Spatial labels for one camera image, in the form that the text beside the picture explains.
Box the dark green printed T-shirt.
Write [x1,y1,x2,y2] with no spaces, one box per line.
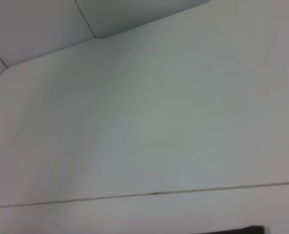
[206,225,266,234]

